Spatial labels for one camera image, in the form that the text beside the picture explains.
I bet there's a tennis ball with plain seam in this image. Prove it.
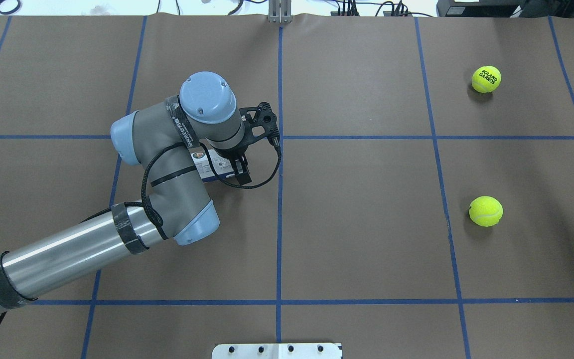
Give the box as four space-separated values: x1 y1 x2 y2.
468 196 504 227

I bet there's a Roland Garros tennis ball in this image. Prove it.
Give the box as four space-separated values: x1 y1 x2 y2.
471 65 502 94

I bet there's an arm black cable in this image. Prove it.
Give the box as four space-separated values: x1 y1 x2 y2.
140 137 283 235

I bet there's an aluminium frame post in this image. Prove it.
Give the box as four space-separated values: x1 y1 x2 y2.
267 0 293 25

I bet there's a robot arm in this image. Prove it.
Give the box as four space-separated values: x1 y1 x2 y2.
0 71 281 316

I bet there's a black box with label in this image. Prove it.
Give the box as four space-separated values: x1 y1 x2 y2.
435 0 520 18

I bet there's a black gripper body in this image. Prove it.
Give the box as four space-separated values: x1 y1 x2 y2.
215 102 281 158

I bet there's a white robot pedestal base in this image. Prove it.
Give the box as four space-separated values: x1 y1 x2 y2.
211 343 343 359

